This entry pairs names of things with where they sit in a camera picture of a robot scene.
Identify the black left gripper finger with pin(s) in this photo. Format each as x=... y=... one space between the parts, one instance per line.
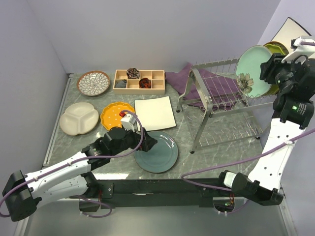
x=148 y=143
x=143 y=132

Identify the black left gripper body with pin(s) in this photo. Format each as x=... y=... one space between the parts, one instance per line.
x=131 y=140

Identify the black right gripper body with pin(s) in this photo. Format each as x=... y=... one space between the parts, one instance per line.
x=283 y=71

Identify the mint green flower plate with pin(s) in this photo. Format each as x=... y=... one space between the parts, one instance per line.
x=248 y=72

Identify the teal round plate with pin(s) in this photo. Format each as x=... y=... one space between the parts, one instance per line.
x=162 y=157

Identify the green scalloped plate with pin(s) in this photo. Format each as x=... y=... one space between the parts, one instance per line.
x=275 y=47

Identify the white square plate black rim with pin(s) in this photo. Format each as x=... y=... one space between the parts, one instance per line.
x=155 y=114

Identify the yellow polka dot plate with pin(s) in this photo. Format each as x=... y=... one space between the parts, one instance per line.
x=110 y=116

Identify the cream divided plate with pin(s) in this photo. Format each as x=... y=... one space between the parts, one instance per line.
x=79 y=118

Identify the floral patterned round plate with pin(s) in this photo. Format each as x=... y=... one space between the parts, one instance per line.
x=93 y=83

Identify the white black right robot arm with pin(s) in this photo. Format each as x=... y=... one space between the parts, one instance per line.
x=293 y=111

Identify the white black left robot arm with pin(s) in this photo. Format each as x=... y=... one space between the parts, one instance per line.
x=24 y=194

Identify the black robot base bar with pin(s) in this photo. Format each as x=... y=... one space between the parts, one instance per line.
x=157 y=193

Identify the steel dish rack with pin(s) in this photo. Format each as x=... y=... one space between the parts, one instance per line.
x=215 y=110

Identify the rear white square plate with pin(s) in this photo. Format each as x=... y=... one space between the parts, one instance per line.
x=289 y=30

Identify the wooden compartment tray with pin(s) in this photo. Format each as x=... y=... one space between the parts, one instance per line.
x=157 y=78

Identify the orange black rolled fabric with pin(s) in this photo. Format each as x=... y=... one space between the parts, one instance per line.
x=145 y=83

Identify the dark grey rolled fabric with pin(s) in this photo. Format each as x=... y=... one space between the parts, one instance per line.
x=121 y=84

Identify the brown patterned rolled fabric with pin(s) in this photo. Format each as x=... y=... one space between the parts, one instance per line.
x=133 y=73

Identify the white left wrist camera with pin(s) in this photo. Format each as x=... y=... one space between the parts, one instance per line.
x=128 y=120

